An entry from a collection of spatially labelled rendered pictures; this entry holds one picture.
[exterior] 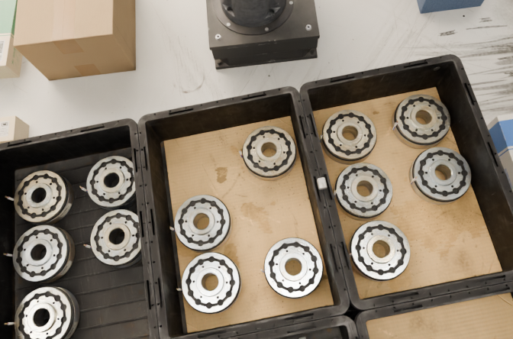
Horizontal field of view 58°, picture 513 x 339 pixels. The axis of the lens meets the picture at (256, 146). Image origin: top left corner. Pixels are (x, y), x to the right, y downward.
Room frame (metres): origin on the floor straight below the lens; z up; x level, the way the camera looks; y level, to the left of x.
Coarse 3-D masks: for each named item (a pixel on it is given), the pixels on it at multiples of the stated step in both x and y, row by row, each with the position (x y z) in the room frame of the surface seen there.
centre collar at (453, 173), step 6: (438, 162) 0.20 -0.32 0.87; (444, 162) 0.20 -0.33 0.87; (432, 168) 0.19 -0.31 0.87; (450, 168) 0.19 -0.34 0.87; (432, 174) 0.18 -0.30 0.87; (450, 174) 0.18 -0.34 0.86; (456, 174) 0.17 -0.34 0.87; (432, 180) 0.17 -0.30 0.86; (438, 180) 0.17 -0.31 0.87; (444, 180) 0.17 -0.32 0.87; (450, 180) 0.16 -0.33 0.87
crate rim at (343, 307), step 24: (240, 96) 0.38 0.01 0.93; (264, 96) 0.37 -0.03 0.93; (144, 120) 0.37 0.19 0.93; (144, 144) 0.32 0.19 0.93; (144, 168) 0.28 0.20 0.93; (312, 168) 0.22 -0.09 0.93; (144, 192) 0.23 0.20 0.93; (336, 264) 0.06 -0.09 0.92; (312, 312) -0.01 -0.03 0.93; (336, 312) -0.01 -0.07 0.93; (168, 336) 0.00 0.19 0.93; (192, 336) -0.01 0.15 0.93; (216, 336) -0.01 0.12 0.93
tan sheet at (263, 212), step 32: (256, 128) 0.35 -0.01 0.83; (288, 128) 0.34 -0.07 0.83; (192, 160) 0.31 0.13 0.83; (224, 160) 0.30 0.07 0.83; (192, 192) 0.25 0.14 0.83; (224, 192) 0.23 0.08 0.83; (256, 192) 0.22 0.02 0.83; (288, 192) 0.21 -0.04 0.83; (256, 224) 0.16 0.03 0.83; (288, 224) 0.15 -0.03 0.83; (192, 256) 0.13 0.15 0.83; (256, 256) 0.10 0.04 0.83; (256, 288) 0.05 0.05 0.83; (320, 288) 0.03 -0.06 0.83; (192, 320) 0.02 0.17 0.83; (224, 320) 0.01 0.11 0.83
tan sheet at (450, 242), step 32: (320, 128) 0.32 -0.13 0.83; (384, 128) 0.30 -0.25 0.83; (384, 160) 0.23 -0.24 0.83; (352, 224) 0.13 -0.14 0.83; (416, 224) 0.10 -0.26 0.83; (448, 224) 0.09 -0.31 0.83; (480, 224) 0.08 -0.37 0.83; (384, 256) 0.06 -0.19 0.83; (416, 256) 0.05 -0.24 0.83; (448, 256) 0.04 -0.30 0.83; (480, 256) 0.03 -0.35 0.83; (384, 288) 0.01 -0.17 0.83
